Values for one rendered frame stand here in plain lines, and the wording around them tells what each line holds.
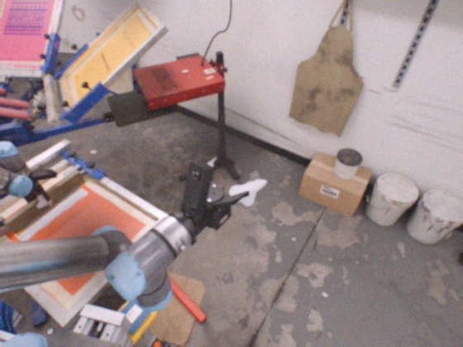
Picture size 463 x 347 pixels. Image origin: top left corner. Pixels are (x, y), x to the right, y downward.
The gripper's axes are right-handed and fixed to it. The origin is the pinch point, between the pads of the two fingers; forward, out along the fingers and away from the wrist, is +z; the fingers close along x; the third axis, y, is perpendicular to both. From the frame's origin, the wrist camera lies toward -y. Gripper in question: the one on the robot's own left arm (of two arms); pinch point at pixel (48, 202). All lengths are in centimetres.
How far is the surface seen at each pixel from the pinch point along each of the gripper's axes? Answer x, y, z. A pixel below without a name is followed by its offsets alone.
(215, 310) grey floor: 67, -32, 109
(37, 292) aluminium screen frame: 27.3, 26.9, 10.3
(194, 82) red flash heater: -11, -121, -2
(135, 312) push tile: 64, 10, 12
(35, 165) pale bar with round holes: -35.2, -11.7, 5.8
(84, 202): 1.4, -12.8, 13.6
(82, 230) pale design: 14.7, -1.5, 13.7
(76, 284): 34.8, 16.1, 13.8
